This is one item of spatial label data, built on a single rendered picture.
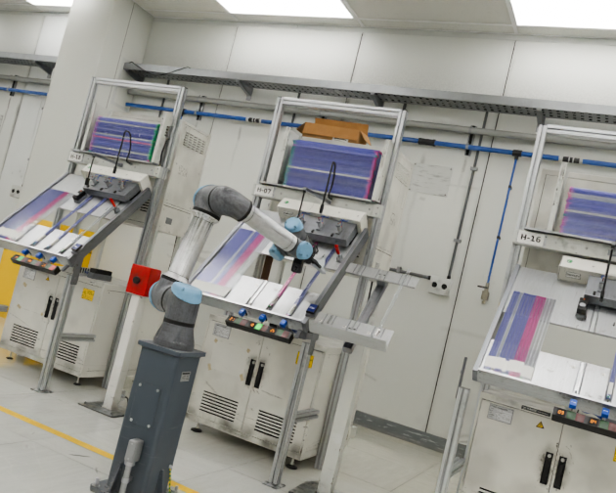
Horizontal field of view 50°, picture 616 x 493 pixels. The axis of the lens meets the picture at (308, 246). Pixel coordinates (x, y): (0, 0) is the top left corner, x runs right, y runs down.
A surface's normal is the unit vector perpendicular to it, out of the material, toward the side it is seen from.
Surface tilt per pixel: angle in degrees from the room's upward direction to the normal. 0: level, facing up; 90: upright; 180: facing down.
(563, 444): 90
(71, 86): 90
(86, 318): 90
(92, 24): 90
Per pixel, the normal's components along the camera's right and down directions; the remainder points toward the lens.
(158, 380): -0.36, -0.15
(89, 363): 0.88, 0.19
